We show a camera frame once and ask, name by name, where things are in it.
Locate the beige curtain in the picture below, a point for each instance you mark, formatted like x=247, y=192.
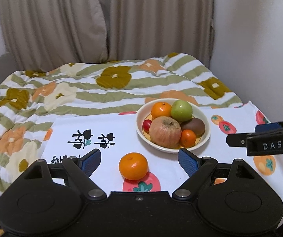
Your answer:
x=45, y=34

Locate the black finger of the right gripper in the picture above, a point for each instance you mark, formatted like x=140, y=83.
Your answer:
x=236, y=140

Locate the reddish yellow apple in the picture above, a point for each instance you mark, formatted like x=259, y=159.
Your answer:
x=165, y=132

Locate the red cherry tomato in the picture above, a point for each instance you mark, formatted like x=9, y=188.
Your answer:
x=146, y=125

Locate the green apple in bowl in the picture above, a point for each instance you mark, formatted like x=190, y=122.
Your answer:
x=181, y=110

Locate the brown kiwi fruit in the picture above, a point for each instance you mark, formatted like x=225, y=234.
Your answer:
x=195, y=124

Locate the orange mandarin in bowl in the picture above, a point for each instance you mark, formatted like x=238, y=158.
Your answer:
x=161, y=109

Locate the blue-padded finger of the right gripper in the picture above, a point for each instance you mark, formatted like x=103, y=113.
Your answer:
x=269, y=127

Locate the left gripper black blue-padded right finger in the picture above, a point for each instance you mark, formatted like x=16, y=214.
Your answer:
x=199, y=171

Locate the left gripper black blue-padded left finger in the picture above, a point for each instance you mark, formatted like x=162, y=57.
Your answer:
x=79, y=170

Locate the large orange on cloth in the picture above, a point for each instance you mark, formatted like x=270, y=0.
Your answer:
x=133, y=166

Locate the cream ceramic fruit bowl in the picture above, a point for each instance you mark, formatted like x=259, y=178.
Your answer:
x=145, y=113

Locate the floral striped quilt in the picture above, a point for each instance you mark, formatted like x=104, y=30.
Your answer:
x=30, y=101

